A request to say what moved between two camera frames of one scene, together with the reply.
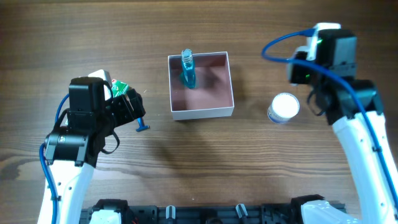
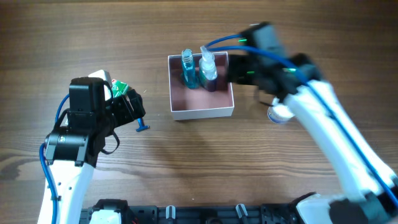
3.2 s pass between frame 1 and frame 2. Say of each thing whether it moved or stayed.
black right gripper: moved
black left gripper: stayed
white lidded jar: stayed
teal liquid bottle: stayed
